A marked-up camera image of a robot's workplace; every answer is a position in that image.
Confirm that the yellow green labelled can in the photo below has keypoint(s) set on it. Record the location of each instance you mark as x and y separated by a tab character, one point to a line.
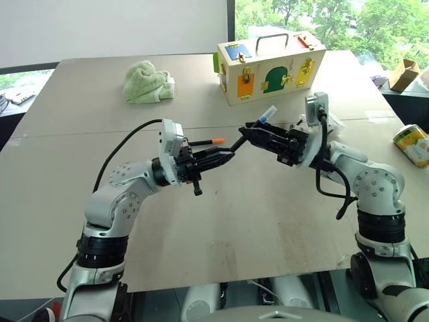
414	144

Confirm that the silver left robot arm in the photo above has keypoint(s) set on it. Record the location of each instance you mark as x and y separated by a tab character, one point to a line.
107	208

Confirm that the dark window frame post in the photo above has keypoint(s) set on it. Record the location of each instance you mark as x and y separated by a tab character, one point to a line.
230	25

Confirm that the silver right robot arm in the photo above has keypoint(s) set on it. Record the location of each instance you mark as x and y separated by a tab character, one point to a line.
378	181

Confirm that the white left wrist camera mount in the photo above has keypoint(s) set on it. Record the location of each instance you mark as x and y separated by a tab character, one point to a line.
169	137

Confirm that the red and black object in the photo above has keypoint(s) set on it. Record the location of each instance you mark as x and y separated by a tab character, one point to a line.
48	312

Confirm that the grey robot torso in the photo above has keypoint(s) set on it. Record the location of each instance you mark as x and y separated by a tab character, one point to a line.
281	314

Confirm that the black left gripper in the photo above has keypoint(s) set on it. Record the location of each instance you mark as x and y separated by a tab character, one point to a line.
187	167

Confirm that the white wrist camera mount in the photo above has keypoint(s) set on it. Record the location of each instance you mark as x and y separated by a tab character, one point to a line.
169	137
315	107

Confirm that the open cardboard box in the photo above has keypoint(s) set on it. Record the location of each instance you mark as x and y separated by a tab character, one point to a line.
403	75

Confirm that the silver rounded robot leg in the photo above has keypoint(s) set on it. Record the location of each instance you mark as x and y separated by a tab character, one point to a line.
291	292
201	302

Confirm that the green crumpled towel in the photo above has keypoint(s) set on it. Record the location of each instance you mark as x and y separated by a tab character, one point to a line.
147	84

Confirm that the blue and white pen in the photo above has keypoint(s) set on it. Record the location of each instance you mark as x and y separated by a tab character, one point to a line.
269	112

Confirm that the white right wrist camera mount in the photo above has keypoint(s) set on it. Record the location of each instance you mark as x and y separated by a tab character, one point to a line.
315	107

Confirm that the black pen with orange cap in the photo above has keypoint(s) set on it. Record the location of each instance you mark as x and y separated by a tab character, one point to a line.
218	140

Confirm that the white flat device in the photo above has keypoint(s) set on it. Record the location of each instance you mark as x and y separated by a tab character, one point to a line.
20	96

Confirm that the purple packet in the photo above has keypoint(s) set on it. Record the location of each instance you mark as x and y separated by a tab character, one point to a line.
380	80

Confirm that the black side table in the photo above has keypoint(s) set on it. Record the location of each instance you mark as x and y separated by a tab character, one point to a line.
409	104

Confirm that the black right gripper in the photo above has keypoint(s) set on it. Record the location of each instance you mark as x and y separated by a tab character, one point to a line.
296	144

